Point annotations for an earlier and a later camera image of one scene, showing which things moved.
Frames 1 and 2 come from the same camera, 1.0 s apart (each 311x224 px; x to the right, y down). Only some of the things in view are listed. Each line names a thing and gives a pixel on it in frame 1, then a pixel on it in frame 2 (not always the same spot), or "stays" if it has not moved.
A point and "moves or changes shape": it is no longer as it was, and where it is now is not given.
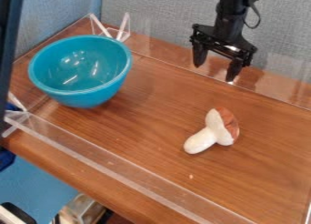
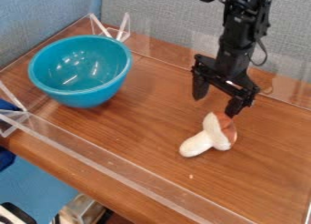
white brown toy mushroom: [221, 131] moves or changes shape
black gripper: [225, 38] -> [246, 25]
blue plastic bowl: [80, 67] stays
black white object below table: [14, 215] stays
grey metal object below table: [82, 210] stays
